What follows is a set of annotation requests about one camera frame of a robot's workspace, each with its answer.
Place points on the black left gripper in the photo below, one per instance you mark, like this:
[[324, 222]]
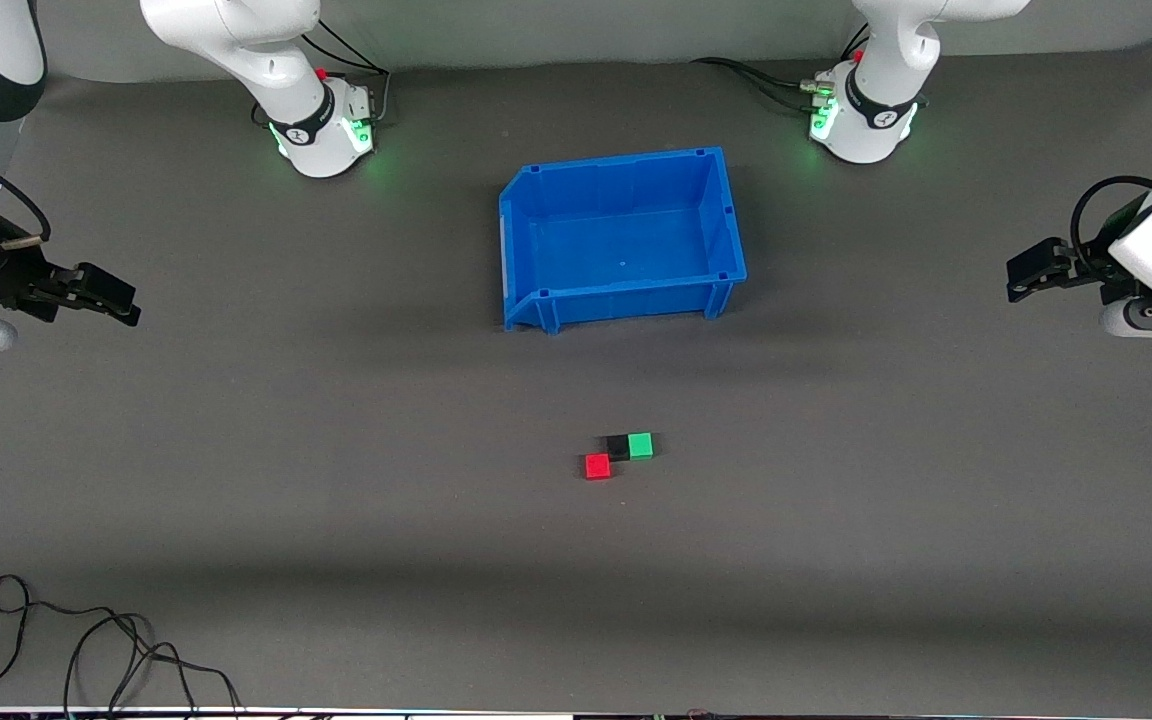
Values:
[[1086, 270]]

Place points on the small green cube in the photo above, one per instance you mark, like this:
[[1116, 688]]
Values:
[[641, 445]]

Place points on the small red cube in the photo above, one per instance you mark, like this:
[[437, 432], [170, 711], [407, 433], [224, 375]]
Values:
[[598, 466]]

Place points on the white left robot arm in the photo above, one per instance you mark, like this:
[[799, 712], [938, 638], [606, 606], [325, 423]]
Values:
[[886, 90]]

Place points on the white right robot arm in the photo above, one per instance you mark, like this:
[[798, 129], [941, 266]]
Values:
[[266, 60]]

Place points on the small black cube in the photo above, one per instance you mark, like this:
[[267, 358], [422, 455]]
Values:
[[618, 446]]

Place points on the blue plastic storage bin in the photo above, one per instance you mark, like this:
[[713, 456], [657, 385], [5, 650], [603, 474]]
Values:
[[626, 245]]

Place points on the grey table mat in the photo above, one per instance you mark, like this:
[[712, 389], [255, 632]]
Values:
[[576, 580]]

